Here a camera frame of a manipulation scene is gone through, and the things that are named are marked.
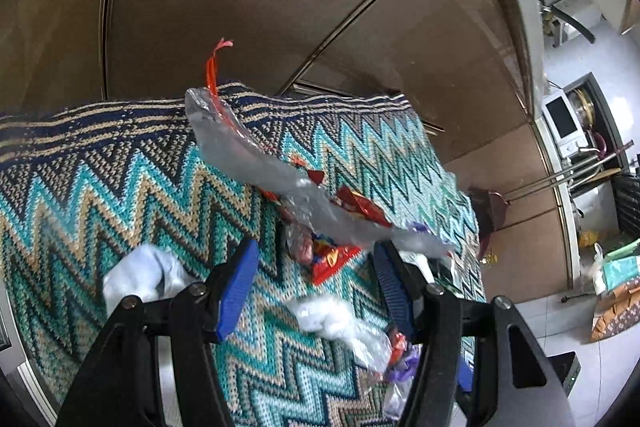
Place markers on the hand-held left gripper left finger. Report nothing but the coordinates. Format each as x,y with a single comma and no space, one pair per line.
235,289

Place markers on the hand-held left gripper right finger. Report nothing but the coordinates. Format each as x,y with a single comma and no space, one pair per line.
395,294

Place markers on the clear plastic wrapper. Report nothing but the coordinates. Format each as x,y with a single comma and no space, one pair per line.
372,347

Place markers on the purple candy wrapper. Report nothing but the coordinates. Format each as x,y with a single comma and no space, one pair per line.
402,359

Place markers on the small white tissue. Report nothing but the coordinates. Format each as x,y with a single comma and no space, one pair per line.
325,314

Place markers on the red snack wrapper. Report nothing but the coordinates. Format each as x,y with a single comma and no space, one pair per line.
330,259

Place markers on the red foil wrapper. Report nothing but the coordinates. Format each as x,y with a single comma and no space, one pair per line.
362,204

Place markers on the large white tissue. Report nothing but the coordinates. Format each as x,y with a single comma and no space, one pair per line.
140,274

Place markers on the small yellow object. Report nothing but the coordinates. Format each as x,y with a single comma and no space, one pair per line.
488,258

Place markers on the maroon dustpan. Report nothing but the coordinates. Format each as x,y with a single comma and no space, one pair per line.
487,212

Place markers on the zigzag knitted blanket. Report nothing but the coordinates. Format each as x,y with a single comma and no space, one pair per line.
100,187

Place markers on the black electronic box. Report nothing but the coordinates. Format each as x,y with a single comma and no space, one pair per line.
567,372

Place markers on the white plastic bag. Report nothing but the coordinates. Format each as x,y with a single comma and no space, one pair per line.
595,269

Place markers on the teal tissue box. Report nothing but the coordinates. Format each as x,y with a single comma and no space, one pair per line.
622,272

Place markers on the white appliance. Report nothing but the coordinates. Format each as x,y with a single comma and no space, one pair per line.
562,122

